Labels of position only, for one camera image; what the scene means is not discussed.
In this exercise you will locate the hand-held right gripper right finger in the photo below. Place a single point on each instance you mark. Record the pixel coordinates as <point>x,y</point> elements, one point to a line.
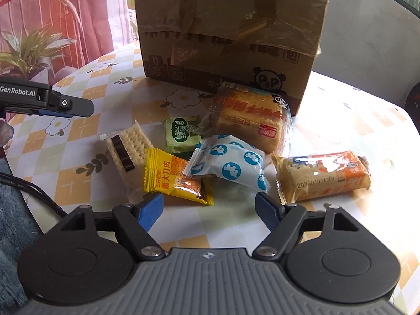
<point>267,211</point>

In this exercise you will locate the sliced bread packet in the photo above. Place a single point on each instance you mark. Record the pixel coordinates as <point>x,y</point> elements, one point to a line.
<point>249,118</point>

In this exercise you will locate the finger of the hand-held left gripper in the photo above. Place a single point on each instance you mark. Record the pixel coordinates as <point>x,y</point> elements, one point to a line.
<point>75,106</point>

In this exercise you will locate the blue fleece cloth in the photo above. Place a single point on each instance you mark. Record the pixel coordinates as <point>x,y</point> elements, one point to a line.
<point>13,236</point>

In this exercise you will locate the orange cake packet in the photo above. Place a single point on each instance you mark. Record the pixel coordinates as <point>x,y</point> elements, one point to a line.
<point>321,177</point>

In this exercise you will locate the small light green packet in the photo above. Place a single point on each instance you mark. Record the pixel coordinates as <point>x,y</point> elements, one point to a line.
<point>180,133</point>

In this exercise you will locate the chocolate cracker sandwich pack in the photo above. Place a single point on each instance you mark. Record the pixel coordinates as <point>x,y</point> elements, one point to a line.
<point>131,141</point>

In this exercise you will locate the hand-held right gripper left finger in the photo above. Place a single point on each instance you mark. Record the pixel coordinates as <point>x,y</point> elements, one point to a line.
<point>149,211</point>

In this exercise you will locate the person's left hand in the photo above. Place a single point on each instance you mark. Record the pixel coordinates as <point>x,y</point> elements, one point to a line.
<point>6,134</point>

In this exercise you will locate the white blue-spotted packet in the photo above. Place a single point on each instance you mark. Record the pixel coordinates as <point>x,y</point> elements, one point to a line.
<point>226,160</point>

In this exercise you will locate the yellow snack packet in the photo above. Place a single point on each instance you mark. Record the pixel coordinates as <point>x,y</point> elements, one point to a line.
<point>164,174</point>

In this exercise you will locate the brown cardboard box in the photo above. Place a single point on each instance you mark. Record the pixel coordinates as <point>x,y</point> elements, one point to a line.
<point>229,23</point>

